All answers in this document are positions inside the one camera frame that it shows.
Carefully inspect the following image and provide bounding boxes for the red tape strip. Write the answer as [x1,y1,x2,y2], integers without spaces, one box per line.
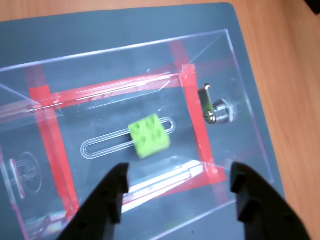
[23,66,81,218]
[121,172,226,208]
[168,41,228,187]

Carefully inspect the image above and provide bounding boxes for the green lego block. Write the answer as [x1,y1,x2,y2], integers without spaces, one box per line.
[127,112,172,160]

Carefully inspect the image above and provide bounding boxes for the grey table mat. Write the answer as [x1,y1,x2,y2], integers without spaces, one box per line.
[0,2,287,240]

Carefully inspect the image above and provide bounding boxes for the black unidentified object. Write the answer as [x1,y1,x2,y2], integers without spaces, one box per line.
[306,0,320,14]

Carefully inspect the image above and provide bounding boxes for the silver cam lock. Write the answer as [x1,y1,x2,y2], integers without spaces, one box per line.
[197,83,237,125]

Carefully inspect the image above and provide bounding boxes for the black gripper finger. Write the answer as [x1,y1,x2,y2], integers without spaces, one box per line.
[229,161,313,240]
[57,162,131,240]

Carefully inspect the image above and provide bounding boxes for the transparent acrylic box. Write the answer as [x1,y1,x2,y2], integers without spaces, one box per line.
[0,28,275,240]

